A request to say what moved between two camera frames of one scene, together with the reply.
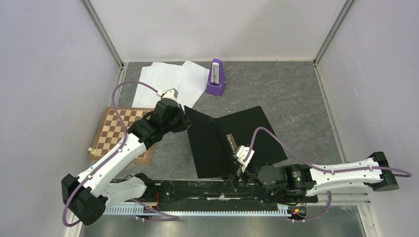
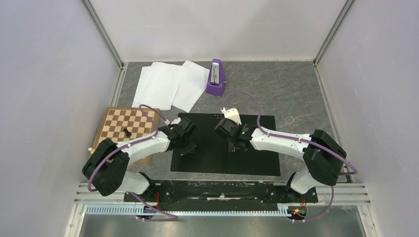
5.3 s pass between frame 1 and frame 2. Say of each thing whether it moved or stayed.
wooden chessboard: stayed
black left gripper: moved
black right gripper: moved
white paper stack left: stayed
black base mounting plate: stayed
